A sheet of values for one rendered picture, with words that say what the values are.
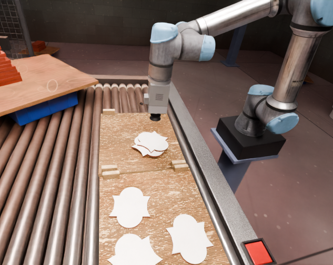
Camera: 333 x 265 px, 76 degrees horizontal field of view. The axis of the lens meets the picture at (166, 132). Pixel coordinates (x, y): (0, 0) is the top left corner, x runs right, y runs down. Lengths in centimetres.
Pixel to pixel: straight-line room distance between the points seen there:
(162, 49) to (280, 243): 175
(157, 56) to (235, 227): 60
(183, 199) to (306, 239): 155
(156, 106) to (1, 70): 78
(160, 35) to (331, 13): 48
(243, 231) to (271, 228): 128
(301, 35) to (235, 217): 63
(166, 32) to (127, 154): 50
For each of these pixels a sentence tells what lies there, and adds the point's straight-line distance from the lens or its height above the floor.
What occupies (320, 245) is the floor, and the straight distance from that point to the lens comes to 224.
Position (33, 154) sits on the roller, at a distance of 100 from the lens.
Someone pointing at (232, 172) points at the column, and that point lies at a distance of 128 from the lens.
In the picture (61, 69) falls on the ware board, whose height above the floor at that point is 104.
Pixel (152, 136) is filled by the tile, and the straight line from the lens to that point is 96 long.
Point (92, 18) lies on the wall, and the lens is 542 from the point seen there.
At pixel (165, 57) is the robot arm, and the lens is 66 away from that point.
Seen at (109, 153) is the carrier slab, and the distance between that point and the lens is 91.
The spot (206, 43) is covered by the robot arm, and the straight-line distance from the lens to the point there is 69.
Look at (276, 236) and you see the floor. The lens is 207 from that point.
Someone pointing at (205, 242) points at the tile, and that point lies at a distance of 71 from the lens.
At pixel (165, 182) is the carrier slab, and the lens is 81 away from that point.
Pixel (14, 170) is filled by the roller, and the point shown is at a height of 91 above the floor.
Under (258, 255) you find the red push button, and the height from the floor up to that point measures 93.
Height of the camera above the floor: 156
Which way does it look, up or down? 37 degrees down
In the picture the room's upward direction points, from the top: 9 degrees clockwise
